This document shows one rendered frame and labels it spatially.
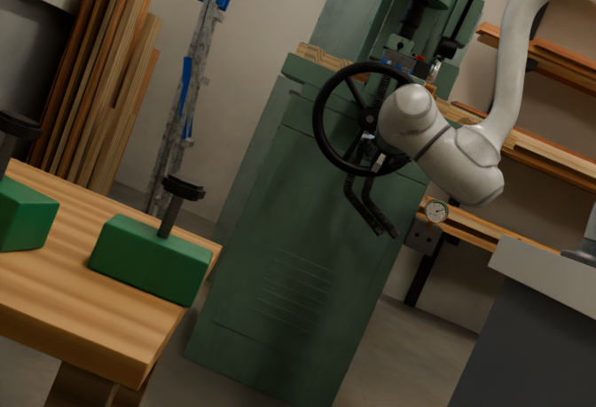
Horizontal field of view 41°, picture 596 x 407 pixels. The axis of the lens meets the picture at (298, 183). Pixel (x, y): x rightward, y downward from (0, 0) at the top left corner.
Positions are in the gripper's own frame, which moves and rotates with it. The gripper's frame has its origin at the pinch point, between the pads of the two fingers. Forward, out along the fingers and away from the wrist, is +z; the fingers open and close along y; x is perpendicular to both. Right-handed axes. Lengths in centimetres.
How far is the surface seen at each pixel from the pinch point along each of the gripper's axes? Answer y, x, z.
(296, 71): 29.2, -21.6, 18.7
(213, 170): 74, -49, 264
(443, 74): -10, -49, 42
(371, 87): 8.8, -21.3, 8.7
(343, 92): 15.1, -21.3, 18.8
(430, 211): -18.6, -0.1, 19.8
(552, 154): -88, -108, 193
